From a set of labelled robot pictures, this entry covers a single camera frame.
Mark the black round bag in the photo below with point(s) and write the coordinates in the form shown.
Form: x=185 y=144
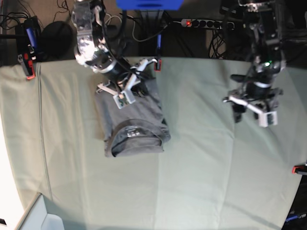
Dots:
x=56 y=39

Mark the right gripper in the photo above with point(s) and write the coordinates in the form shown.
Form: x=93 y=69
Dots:
x=113 y=71

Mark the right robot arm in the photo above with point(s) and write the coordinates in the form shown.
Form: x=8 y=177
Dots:
x=103 y=54

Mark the grey t-shirt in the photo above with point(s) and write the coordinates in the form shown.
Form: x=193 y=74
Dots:
x=135 y=129

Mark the white bin at bottom left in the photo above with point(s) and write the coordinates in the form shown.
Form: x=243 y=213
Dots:
x=36 y=217

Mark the black power strip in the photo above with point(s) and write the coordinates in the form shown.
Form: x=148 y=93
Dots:
x=202 y=23

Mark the blue box at top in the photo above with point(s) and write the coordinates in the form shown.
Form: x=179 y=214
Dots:
x=149 y=4

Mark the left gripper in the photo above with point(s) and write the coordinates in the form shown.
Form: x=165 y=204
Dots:
x=257 y=90

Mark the light green table cloth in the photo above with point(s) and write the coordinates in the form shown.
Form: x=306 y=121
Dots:
x=212 y=175

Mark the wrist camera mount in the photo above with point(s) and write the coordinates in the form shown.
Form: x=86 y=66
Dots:
x=265 y=119
x=122 y=90

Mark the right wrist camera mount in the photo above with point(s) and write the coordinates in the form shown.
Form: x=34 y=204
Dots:
x=122 y=90

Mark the red clamp at left corner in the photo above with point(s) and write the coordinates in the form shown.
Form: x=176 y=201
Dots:
x=27 y=46

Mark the red clamp at right edge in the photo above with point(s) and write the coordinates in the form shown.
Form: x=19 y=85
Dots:
x=300 y=169

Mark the red clamp at top centre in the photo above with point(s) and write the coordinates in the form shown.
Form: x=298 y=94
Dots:
x=158 y=63

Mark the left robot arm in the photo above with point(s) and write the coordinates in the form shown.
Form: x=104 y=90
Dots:
x=267 y=57

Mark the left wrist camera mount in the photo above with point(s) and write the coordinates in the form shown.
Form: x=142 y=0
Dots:
x=265 y=119

